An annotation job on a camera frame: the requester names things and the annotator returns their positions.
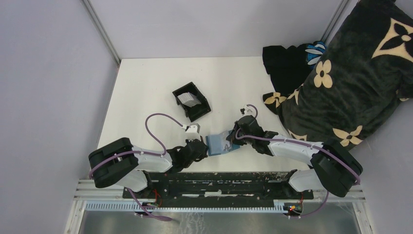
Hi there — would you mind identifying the blue leather card holder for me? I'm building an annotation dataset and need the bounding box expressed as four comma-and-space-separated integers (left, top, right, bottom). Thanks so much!
206, 130, 240, 156

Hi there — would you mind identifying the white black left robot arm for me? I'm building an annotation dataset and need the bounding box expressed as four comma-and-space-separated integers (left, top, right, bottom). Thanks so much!
88, 137, 208, 198

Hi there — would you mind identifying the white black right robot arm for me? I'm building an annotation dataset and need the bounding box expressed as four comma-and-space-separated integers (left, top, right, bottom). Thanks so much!
226, 115, 363, 199

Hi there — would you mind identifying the black plastic card bin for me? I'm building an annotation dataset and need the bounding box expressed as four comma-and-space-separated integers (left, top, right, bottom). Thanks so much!
172, 82, 211, 122

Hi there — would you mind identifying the stack of silver cards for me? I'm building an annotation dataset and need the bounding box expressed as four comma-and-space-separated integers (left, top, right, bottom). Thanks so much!
178, 92, 202, 107

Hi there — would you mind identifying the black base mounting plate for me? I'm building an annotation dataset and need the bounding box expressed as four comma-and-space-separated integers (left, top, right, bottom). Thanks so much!
135, 172, 314, 208

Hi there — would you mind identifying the black cloth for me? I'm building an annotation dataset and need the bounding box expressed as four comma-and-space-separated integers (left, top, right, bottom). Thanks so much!
262, 43, 312, 96

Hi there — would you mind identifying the blue white patterned cloth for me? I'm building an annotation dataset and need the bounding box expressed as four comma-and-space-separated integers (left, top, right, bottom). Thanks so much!
304, 41, 327, 68

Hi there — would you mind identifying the black floral fleece blanket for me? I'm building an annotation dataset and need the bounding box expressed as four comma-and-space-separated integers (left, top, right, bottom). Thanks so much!
263, 0, 413, 150

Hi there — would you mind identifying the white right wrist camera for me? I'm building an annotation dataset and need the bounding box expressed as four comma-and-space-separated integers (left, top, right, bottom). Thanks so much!
240, 106, 256, 117

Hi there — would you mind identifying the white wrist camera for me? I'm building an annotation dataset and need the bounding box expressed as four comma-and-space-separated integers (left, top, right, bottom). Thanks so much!
240, 106, 256, 117
185, 123, 200, 134

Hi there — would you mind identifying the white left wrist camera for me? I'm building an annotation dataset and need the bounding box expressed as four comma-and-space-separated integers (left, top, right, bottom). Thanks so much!
185, 123, 200, 134

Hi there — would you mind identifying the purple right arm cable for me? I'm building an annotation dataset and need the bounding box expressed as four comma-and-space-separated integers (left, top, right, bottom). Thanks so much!
235, 104, 361, 218

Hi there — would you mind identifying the light blue slotted cable duct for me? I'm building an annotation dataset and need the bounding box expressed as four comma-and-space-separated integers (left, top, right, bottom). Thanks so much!
84, 200, 288, 214

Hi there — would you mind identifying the aluminium frame rail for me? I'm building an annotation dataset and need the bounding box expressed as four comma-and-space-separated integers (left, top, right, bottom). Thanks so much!
74, 179, 124, 201

